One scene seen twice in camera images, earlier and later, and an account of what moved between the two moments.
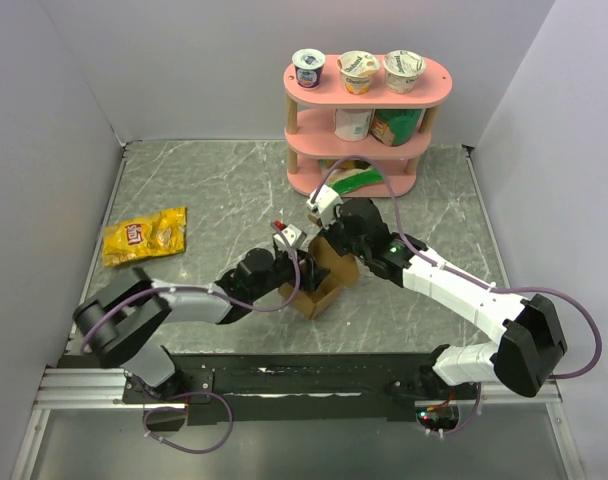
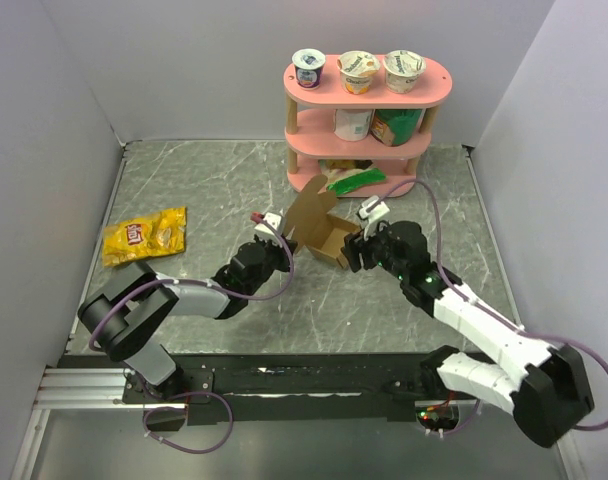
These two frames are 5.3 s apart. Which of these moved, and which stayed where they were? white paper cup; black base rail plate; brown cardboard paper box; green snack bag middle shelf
Moved: brown cardboard paper box
Stayed: white paper cup; green snack bag middle shelf; black base rail plate
